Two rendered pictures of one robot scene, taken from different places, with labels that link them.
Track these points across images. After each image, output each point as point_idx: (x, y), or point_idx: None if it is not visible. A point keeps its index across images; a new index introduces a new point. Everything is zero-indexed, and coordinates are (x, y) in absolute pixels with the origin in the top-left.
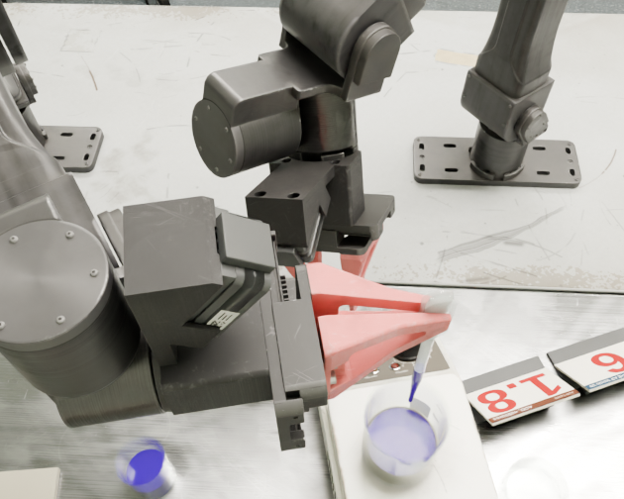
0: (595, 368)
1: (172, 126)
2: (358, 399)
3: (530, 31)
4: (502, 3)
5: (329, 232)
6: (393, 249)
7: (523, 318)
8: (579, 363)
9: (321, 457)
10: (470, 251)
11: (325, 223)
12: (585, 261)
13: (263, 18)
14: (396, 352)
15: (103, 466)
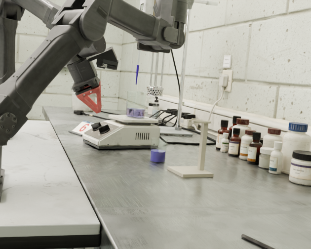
0: (87, 127)
1: None
2: (123, 118)
3: (15, 60)
4: (5, 55)
5: (97, 75)
6: (45, 143)
7: (69, 136)
8: (84, 131)
9: (132, 149)
10: (43, 138)
11: (96, 72)
12: (44, 132)
13: None
14: None
15: (160, 165)
